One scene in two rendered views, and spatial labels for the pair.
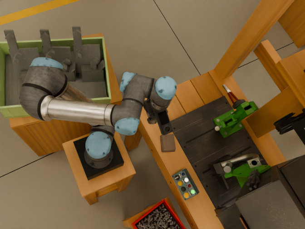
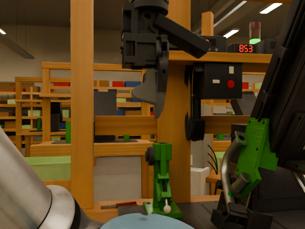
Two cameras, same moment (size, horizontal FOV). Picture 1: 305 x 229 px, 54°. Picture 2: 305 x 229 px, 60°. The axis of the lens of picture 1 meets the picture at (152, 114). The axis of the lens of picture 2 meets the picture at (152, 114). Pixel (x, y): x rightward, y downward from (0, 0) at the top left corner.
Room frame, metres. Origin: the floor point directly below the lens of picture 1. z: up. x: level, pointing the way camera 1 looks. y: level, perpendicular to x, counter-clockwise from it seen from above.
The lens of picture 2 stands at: (0.16, 0.37, 1.29)
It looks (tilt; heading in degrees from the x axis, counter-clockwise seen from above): 1 degrees down; 310
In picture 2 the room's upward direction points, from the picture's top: straight up
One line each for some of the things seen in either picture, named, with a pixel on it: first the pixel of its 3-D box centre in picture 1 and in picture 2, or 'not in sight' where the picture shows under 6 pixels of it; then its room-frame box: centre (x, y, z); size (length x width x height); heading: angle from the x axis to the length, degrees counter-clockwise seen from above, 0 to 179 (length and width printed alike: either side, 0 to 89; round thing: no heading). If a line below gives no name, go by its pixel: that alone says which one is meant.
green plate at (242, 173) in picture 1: (251, 176); (259, 147); (0.46, -0.56, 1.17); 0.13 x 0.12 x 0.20; 50
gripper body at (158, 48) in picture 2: (156, 106); (145, 37); (0.49, 0.00, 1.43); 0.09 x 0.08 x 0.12; 50
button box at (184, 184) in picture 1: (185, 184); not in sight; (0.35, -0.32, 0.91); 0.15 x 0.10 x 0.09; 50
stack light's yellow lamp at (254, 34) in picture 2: not in sight; (254, 35); (0.61, -0.94, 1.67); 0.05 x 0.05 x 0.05
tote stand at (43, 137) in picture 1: (67, 100); not in sight; (0.70, 0.63, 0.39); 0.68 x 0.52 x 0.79; 130
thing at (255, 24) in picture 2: not in sight; (254, 26); (0.61, -0.94, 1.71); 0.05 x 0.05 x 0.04
